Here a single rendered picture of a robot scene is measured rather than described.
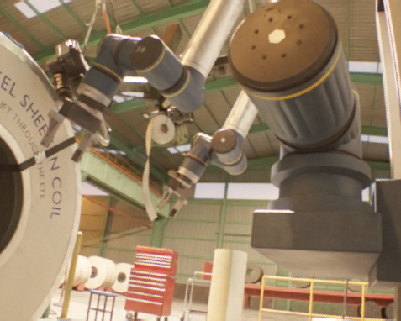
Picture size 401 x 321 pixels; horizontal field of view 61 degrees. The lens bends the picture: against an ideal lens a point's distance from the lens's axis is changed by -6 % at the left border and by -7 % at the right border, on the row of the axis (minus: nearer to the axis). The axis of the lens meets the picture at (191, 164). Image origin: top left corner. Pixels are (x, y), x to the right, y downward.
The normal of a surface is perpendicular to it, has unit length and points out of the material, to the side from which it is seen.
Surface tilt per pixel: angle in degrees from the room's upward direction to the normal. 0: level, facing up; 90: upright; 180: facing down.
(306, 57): 95
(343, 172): 154
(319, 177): 90
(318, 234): 90
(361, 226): 90
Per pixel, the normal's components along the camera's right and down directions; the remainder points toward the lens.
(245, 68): -0.55, -0.28
